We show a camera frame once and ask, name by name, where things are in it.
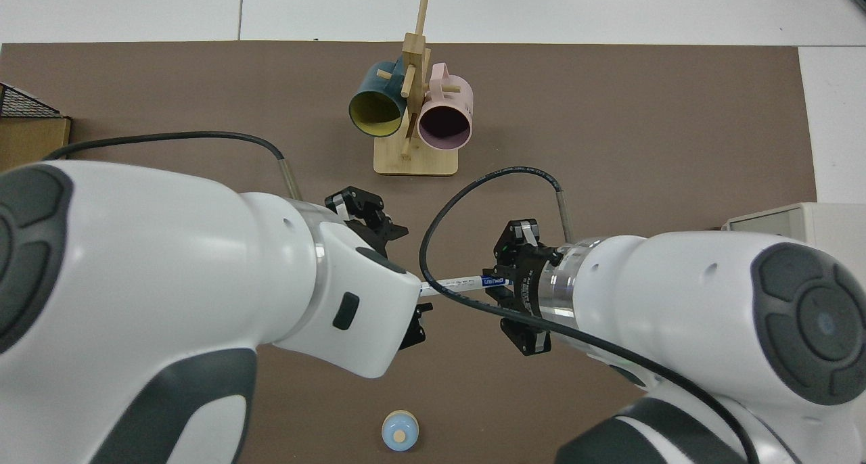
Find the brown table cloth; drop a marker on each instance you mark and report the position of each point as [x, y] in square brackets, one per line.
[609, 112]

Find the white marker with blue cap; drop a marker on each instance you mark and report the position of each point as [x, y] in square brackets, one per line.
[467, 284]

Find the dark blue mug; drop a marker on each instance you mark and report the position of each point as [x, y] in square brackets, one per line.
[372, 85]

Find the pink mug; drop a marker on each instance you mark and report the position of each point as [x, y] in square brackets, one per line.
[454, 95]

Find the wooden cup stand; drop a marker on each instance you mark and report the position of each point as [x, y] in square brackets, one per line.
[416, 163]

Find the pale toaster oven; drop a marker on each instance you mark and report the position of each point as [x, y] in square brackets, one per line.
[798, 220]

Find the small blue round bell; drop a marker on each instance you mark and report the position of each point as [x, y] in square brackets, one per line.
[400, 431]

